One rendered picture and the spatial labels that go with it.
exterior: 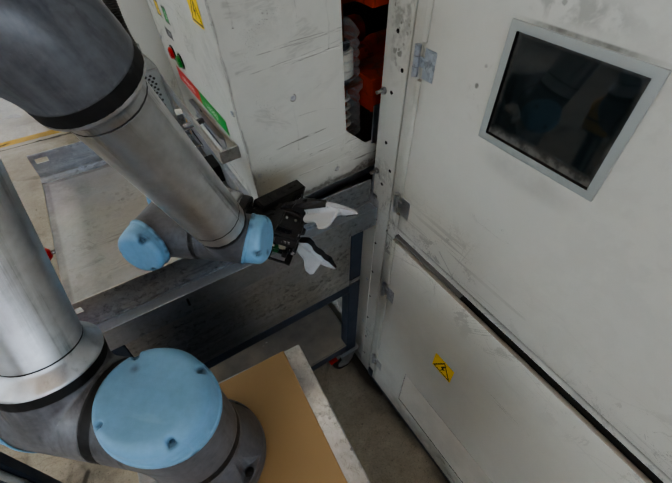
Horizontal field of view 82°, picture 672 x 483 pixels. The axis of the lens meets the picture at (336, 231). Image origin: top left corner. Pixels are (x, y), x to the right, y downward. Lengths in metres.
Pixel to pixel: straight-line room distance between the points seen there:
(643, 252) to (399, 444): 1.14
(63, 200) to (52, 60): 0.89
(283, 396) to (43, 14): 0.56
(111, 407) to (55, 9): 0.36
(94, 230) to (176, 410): 0.66
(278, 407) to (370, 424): 0.89
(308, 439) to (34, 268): 0.42
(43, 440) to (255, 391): 0.28
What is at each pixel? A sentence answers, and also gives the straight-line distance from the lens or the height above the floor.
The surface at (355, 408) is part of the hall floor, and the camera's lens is 1.56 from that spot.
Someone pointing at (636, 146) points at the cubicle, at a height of 1.23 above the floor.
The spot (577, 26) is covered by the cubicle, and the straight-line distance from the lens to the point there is 0.53.
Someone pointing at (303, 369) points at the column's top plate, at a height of 0.75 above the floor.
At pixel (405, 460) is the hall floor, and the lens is 1.53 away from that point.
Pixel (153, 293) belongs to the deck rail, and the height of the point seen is 0.83.
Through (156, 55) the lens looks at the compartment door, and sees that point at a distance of 1.39.
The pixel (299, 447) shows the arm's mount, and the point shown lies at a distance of 0.65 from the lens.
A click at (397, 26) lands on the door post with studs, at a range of 0.75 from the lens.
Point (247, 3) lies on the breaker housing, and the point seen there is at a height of 1.29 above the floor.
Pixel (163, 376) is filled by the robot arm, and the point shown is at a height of 1.05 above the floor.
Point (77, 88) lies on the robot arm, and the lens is 0.33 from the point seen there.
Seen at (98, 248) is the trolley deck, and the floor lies 0.82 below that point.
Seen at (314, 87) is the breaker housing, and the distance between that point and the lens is 0.77.
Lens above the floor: 1.46
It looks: 45 degrees down
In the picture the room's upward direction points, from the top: straight up
